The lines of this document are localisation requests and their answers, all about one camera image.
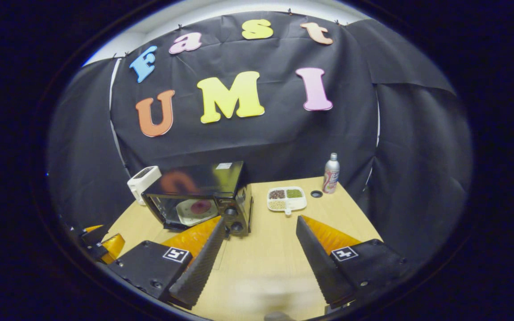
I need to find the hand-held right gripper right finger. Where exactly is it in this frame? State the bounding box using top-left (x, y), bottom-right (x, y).
top-left (296, 215), bottom-right (407, 308)

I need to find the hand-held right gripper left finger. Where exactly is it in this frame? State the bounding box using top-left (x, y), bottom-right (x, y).
top-left (108, 216), bottom-right (226, 309)

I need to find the white plate with pink food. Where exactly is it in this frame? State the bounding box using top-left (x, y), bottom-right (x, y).
top-left (176, 198), bottom-right (219, 226)

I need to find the black electric oven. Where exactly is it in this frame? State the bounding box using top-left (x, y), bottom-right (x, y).
top-left (141, 161), bottom-right (254, 236)

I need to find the white divided dish with grains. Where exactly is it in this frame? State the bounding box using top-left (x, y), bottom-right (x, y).
top-left (267, 186), bottom-right (307, 217)

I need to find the white toaster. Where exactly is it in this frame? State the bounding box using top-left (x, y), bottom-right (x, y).
top-left (127, 166), bottom-right (162, 206)

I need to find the silver bottle with pink label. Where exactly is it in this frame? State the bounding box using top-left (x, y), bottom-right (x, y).
top-left (322, 153), bottom-right (340, 194)

